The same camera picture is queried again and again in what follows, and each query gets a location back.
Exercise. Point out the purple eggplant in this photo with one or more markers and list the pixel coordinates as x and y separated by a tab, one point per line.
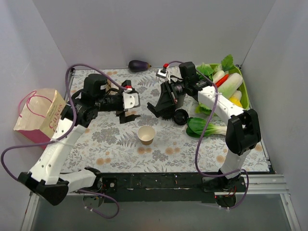
138	66

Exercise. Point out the cardboard cup carrier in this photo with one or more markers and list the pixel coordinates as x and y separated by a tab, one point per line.
109	87

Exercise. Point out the grey holder cup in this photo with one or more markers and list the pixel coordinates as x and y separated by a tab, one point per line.
179	99

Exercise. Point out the floral table mat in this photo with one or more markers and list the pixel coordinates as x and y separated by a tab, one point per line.
110	146

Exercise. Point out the bok choy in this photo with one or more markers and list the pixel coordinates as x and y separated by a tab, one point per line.
195	127

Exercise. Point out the yellow flower vegetable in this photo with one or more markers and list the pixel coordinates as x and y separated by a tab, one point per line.
236	98

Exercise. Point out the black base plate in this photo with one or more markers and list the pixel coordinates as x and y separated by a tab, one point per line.
167	187

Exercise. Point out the orange carrot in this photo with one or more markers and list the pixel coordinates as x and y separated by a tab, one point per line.
222	80

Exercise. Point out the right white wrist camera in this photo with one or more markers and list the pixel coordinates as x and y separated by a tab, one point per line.
163	73

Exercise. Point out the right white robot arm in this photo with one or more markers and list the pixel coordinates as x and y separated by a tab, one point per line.
243	131

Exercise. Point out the green lettuce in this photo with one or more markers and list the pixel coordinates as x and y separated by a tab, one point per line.
206	70

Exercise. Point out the green plastic basket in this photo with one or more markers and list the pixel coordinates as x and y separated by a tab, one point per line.
242	88

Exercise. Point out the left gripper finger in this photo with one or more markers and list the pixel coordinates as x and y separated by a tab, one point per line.
132	117
122	119

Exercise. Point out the paper bag with pink handles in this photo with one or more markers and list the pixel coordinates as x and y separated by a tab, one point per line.
38	114

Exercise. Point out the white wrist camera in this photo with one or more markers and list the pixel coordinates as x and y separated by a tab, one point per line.
163	73
131	98

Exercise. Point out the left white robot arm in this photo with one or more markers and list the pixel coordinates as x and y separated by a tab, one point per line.
45	178

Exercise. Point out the white radish with leaves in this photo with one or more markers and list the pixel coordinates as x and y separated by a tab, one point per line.
223	68

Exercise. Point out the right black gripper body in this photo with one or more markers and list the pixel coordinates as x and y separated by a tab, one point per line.
166	97

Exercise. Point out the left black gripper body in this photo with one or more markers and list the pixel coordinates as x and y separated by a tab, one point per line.
122	113

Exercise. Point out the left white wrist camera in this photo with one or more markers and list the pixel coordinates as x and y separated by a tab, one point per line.
131	98

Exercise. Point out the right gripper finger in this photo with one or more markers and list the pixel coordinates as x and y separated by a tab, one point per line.
168	113
156	110

